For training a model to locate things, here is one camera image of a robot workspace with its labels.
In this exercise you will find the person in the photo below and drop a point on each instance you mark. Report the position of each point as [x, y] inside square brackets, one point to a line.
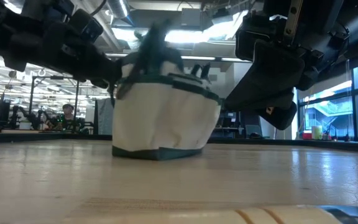
[68, 115]

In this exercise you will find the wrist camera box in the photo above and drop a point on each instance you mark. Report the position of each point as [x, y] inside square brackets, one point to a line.
[87, 26]
[247, 40]

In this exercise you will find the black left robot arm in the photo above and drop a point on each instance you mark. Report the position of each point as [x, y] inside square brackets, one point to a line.
[8, 34]

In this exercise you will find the black aluminium table frame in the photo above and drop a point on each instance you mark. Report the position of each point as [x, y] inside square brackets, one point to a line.
[291, 143]

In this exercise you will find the red container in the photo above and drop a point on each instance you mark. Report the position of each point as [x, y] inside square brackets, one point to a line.
[306, 136]

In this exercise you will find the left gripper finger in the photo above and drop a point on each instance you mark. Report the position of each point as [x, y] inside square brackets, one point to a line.
[110, 74]

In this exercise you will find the black dome object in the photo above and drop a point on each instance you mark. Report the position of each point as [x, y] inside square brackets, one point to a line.
[255, 136]

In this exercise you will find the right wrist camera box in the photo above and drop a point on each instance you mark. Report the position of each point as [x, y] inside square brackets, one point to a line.
[247, 40]

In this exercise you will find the bright ceiling light panel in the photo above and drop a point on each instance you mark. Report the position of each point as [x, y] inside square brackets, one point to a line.
[191, 34]

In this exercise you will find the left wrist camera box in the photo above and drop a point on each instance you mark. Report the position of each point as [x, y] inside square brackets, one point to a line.
[87, 26]

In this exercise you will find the beige green gardening bag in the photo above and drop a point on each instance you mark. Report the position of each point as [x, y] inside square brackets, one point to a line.
[163, 118]

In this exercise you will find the silver ceiling duct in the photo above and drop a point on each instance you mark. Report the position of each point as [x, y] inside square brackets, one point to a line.
[118, 7]

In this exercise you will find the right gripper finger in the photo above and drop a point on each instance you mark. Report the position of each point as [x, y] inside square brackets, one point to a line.
[272, 81]
[278, 118]

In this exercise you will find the yellow-green cylinder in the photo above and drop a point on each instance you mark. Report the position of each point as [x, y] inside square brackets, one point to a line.
[317, 132]

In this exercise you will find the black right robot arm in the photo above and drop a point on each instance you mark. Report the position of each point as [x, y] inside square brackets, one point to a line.
[353, 18]

